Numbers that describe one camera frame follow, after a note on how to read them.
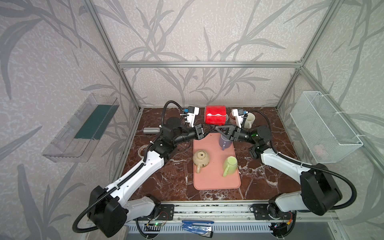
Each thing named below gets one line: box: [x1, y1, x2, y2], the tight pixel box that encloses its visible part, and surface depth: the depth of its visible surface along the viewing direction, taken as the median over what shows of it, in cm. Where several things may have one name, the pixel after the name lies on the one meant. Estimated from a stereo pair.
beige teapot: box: [193, 150, 210, 174], surface depth 86 cm
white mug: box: [244, 112, 256, 129], surface depth 104 cm
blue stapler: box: [182, 220, 215, 238], surface depth 69 cm
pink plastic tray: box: [193, 133, 230, 191], surface depth 88 cm
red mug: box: [205, 105, 227, 126], surface depth 63 cm
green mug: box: [223, 156, 238, 177], surface depth 82 cm
